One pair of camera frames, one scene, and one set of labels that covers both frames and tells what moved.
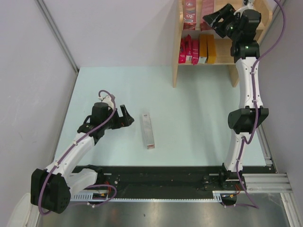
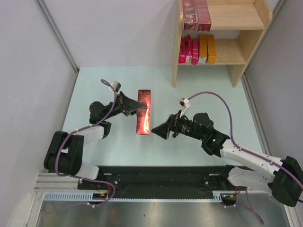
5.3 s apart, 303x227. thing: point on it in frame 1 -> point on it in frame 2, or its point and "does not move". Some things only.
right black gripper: (212, 19) -> (172, 124)
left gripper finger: (126, 114) -> (132, 105)
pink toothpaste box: (195, 58) does not move
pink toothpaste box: (182, 54) does not move
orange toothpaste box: (211, 49) does not move
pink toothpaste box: (188, 48) does not move
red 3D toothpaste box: (190, 15) does not move
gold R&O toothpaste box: (202, 56) does not move
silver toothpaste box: (148, 131) -> (143, 114)
